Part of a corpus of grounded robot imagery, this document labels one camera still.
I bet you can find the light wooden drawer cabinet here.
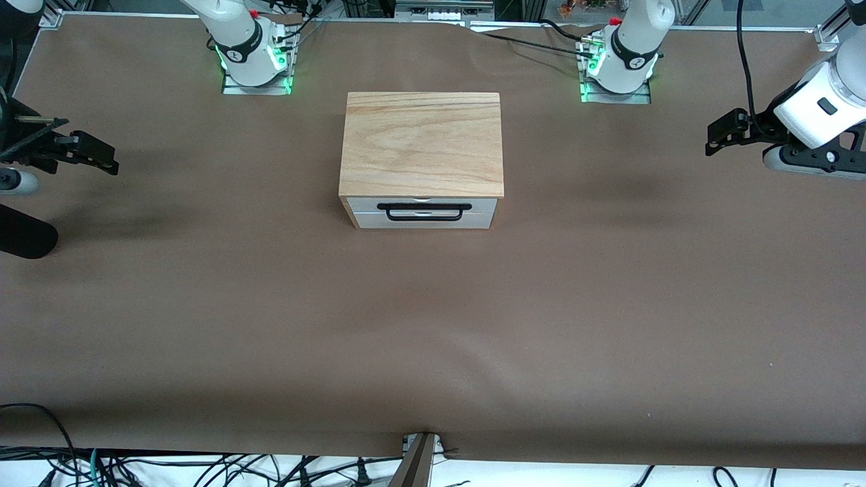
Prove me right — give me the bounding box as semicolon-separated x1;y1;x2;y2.
338;92;505;231

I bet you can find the black cylindrical vase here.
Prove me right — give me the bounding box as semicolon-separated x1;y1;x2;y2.
0;203;59;260

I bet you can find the brown table cloth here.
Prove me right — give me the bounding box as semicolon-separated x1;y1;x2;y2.
0;14;866;469

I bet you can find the grey power strip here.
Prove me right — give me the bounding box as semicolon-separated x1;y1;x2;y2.
394;0;496;22

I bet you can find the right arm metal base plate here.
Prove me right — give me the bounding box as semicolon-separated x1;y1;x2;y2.
222;30;298;96

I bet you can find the short black table cable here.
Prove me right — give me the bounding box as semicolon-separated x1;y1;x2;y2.
540;19;589;41

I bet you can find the long black table cable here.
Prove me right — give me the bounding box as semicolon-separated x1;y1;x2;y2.
474;30;596;58

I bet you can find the black base cable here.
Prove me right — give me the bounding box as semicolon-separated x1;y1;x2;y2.
274;3;332;45

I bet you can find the black looped floor cable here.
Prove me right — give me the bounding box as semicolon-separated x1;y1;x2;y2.
0;403;76;467

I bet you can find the wooden camera mount bracket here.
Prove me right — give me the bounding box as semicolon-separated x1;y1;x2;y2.
387;432;445;487

